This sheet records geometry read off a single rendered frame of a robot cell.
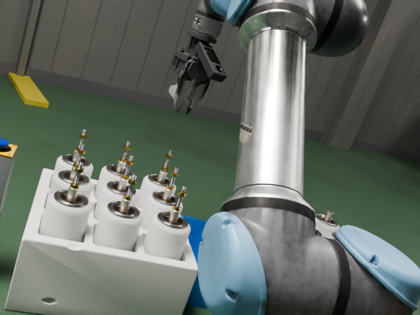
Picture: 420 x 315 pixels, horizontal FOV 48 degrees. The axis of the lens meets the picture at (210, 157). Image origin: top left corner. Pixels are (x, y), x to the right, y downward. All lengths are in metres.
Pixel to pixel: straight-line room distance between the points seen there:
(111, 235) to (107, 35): 2.26
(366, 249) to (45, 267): 0.71
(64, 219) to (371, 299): 0.68
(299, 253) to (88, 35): 2.75
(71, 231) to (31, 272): 0.12
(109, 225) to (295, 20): 0.61
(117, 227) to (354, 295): 0.63
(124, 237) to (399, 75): 4.32
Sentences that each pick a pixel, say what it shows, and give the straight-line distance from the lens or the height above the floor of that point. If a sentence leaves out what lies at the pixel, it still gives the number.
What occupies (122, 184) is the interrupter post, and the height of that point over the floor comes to 0.27.
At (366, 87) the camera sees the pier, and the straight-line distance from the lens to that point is 4.56.
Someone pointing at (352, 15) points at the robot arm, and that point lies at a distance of 0.76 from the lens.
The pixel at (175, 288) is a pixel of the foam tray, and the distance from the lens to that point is 1.12.
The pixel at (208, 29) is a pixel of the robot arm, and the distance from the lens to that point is 1.21.
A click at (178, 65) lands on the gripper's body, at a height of 0.57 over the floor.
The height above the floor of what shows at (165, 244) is 0.21.
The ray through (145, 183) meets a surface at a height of 0.24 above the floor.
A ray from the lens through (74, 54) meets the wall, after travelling 3.16.
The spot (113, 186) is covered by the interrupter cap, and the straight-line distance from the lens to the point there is 1.19.
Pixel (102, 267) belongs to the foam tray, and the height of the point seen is 0.14.
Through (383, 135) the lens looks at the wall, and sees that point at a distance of 5.28.
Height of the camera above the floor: 0.71
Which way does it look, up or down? 16 degrees down
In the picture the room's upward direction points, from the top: 20 degrees clockwise
